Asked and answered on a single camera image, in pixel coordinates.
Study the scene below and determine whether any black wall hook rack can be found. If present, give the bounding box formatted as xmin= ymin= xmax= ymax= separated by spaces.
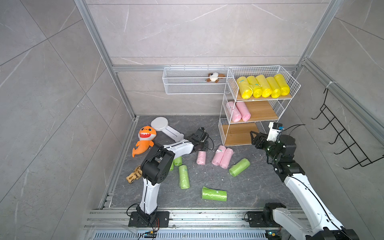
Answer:
xmin=311 ymin=88 xmax=384 ymax=170

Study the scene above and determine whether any orange shark plush toy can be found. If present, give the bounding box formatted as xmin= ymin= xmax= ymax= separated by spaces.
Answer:
xmin=132 ymin=126 xmax=157 ymax=158

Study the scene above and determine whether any white wall wire basket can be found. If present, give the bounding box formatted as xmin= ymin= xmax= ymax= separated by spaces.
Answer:
xmin=162 ymin=67 xmax=229 ymax=95

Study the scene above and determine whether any tiger striped small toy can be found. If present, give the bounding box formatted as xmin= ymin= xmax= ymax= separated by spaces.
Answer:
xmin=126 ymin=165 xmax=143 ymax=184

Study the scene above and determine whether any white folding stand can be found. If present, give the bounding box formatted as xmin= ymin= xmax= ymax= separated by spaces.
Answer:
xmin=151 ymin=117 xmax=184 ymax=142

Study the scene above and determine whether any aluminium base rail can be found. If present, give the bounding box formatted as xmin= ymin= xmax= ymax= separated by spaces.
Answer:
xmin=80 ymin=209 xmax=337 ymax=240

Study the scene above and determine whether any green roll right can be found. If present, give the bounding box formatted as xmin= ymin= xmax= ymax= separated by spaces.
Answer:
xmin=229 ymin=158 xmax=251 ymax=177

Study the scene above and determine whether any white three-tier wire shelf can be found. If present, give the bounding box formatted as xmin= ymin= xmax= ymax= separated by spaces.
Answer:
xmin=218 ymin=66 xmax=301 ymax=147

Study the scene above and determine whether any brown white plush puppy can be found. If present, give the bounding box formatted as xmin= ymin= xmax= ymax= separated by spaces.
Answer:
xmin=206 ymin=72 xmax=226 ymax=83

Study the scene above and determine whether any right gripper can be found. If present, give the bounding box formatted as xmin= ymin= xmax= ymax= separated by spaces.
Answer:
xmin=250 ymin=130 xmax=280 ymax=163

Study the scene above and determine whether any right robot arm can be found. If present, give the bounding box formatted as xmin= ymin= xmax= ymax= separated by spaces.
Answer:
xmin=250 ymin=131 xmax=359 ymax=240

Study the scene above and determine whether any yellow roll horizontal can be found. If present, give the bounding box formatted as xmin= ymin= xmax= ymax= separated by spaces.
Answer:
xmin=266 ymin=77 xmax=281 ymax=99

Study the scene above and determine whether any green roll lower left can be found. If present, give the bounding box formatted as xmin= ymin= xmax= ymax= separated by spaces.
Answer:
xmin=179 ymin=165 xmax=190 ymax=190

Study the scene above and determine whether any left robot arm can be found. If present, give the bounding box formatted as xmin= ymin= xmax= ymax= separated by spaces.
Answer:
xmin=136 ymin=128 xmax=209 ymax=224

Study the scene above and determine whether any pink roll top angled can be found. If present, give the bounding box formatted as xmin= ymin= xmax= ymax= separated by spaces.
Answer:
xmin=236 ymin=102 xmax=251 ymax=122

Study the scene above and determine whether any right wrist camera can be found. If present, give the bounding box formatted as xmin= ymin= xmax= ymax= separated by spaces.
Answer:
xmin=267 ymin=122 xmax=284 ymax=142

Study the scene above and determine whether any yellow roll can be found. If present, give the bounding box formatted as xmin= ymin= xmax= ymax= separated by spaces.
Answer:
xmin=256 ymin=75 xmax=272 ymax=98
xmin=237 ymin=76 xmax=253 ymax=100
xmin=274 ymin=74 xmax=290 ymax=96
xmin=247 ymin=76 xmax=263 ymax=99

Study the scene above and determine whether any green roll bottom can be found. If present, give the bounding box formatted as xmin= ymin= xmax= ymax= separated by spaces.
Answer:
xmin=202 ymin=187 xmax=228 ymax=202

